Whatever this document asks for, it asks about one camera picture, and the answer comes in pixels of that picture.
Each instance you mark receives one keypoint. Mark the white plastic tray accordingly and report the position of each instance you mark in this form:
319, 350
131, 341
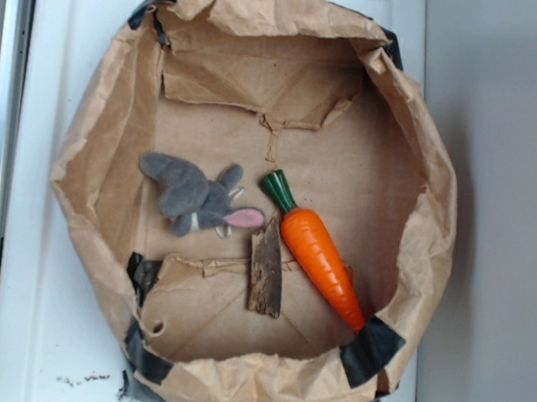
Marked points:
55, 345

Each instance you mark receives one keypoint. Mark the gray plush bunny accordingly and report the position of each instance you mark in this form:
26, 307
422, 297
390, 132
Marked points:
193, 202

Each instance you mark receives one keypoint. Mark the brown wood bark piece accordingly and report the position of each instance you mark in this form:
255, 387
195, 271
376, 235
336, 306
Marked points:
265, 281

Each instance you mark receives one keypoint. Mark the orange plastic toy carrot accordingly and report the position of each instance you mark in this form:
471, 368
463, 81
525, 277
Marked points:
310, 242

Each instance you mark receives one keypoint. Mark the brown paper bag tray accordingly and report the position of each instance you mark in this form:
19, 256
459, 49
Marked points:
304, 86

